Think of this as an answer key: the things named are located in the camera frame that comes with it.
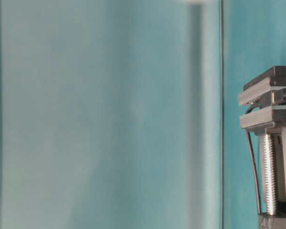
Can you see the black bench vise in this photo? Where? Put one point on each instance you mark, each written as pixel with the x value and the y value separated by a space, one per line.
pixel 262 118

